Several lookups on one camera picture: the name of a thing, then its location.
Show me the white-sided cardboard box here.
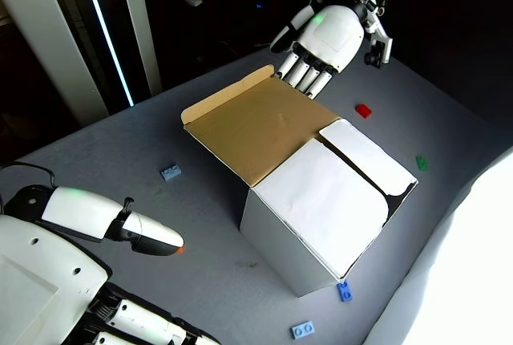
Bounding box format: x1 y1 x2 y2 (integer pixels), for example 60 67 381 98
180 63 419 298

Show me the grey table cloth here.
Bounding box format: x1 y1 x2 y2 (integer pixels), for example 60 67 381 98
0 18 513 345

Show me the narrow white pillar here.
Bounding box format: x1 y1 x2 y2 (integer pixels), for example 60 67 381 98
115 0 164 97

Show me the light blue toy brick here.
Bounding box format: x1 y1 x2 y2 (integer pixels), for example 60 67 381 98
160 164 182 182
291 320 317 340

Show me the white LED light strip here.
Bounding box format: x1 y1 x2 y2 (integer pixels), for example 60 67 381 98
78 0 135 108

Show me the white backdrop sheet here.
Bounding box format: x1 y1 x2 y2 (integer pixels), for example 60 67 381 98
362 152 513 345

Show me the wide white pillar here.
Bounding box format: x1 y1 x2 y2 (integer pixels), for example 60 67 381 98
0 0 110 128

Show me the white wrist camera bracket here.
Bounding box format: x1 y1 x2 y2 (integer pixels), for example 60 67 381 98
360 10 394 70

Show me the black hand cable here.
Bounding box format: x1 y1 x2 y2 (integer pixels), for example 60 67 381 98
0 161 57 201

